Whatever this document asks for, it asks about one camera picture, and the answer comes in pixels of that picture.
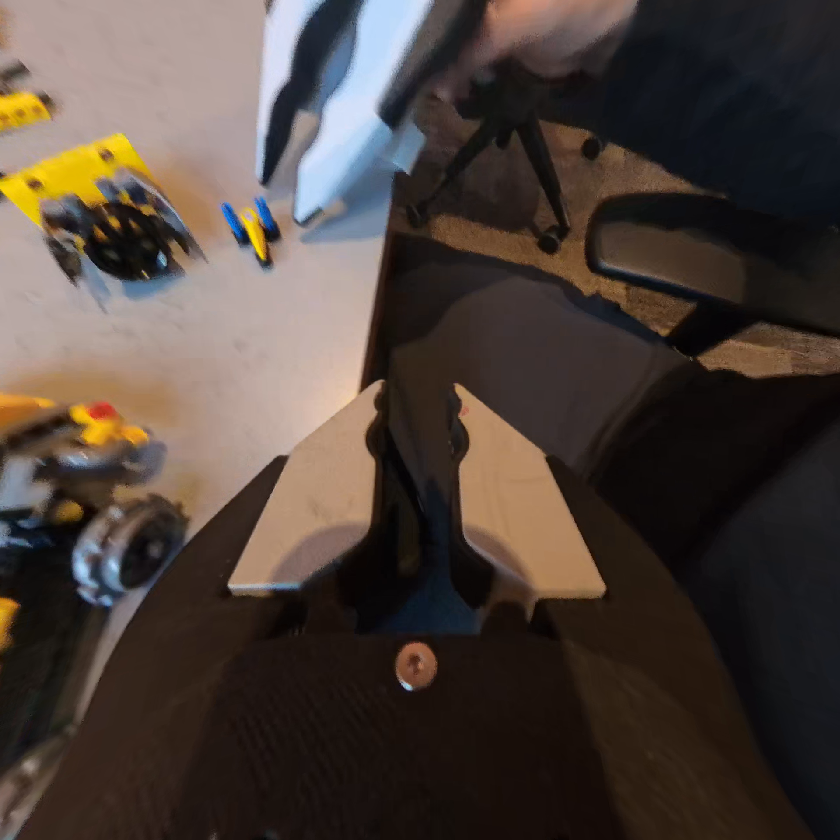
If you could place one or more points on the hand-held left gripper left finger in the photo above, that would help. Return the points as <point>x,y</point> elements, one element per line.
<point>308,518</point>

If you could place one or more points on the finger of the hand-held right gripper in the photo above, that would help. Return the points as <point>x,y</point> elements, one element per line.
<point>354,131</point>
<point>279,52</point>

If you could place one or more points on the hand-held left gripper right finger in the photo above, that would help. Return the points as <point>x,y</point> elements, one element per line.
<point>525,518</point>

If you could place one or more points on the yellow wedge piece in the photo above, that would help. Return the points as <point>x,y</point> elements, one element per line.
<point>254,236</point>

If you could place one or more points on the black connector piece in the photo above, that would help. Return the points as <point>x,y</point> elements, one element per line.
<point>264,261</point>

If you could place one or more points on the person's right hand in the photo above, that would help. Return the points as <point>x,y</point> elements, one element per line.
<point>558,33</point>

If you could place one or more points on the yellow toy brick car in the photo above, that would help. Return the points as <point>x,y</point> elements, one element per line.
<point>118,544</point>

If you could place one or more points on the yellow grey wheel assembly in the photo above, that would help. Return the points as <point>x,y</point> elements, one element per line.
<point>72,167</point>

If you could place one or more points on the pile of yellow beams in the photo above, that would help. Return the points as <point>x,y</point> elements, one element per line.
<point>23,111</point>

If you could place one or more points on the black mesh armrest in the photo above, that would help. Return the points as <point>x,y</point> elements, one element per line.
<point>709,256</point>

